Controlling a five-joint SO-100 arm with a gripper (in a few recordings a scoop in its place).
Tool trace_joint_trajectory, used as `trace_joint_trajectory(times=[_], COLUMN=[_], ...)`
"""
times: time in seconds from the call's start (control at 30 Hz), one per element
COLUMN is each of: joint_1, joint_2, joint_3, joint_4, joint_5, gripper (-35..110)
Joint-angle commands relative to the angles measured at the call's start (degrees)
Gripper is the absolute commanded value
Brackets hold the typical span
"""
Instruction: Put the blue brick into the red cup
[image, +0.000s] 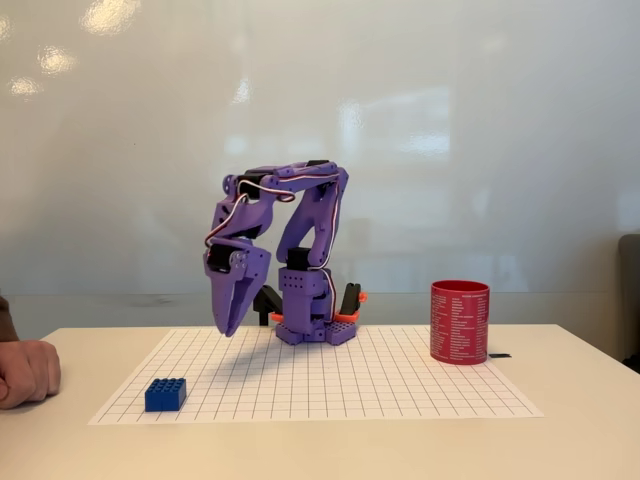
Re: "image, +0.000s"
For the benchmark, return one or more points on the black orange table clamp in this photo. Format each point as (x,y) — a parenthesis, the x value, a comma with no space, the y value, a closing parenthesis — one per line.
(265,300)
(351,300)

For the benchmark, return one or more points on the red cup with white print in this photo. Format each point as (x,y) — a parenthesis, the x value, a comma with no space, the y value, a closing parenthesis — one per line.
(460,325)

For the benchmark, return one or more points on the purple robot arm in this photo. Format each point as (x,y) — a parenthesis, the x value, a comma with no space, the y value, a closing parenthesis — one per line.
(300,225)

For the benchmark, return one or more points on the small black tape strip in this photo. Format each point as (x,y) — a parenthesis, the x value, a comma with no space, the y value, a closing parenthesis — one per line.
(500,355)

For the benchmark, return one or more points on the blue toy brick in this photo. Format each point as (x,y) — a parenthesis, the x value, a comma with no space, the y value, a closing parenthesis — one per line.
(165,395)

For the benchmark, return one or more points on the white grid paper sheet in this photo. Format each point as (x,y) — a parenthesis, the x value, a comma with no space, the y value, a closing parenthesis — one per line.
(325,380)

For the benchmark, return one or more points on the person's bare hand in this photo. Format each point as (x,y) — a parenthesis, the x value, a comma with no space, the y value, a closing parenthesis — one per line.
(27,370)

